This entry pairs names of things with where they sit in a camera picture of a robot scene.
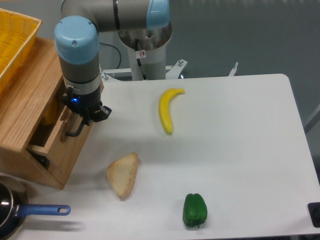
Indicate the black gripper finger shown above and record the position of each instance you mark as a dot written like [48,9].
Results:
[76,105]
[99,113]

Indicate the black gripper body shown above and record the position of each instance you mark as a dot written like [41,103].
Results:
[91,100]

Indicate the wooden top drawer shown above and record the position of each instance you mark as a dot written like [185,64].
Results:
[51,146]

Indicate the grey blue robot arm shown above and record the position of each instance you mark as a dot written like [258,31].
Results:
[76,39]

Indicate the wooden drawer cabinet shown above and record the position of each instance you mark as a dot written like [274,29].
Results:
[22,106]

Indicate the yellow bell pepper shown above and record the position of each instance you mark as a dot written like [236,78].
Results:
[50,114]

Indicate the yellow banana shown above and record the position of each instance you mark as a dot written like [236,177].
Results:
[164,108]

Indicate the bread slice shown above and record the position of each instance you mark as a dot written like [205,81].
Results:
[121,175]

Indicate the yellow plastic basket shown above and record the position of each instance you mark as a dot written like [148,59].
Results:
[18,33]

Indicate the green bell pepper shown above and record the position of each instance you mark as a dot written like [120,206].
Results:
[195,211]

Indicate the black corner device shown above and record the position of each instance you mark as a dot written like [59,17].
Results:
[314,212]

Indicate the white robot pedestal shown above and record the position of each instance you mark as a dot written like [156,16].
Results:
[147,51]

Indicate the blue handled frying pan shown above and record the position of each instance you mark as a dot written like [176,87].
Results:
[15,207]

